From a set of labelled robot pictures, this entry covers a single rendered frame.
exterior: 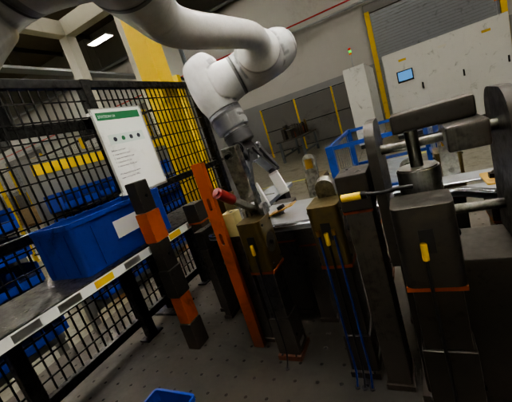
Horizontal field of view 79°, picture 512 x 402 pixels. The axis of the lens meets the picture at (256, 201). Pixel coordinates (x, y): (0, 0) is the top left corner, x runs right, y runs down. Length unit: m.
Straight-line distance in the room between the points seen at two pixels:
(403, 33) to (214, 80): 13.92
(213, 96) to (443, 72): 7.93
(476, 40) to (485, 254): 8.23
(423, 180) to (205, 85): 0.54
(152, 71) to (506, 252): 1.39
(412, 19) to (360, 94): 6.67
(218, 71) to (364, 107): 7.72
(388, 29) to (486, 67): 6.58
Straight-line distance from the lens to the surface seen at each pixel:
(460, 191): 0.73
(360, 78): 8.46
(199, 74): 0.83
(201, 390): 0.86
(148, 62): 1.56
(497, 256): 0.55
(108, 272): 0.81
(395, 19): 14.70
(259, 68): 0.79
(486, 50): 8.73
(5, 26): 0.39
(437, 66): 8.55
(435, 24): 14.71
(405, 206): 0.45
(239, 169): 0.66
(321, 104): 12.65
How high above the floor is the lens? 1.23
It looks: 12 degrees down
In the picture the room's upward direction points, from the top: 18 degrees counter-clockwise
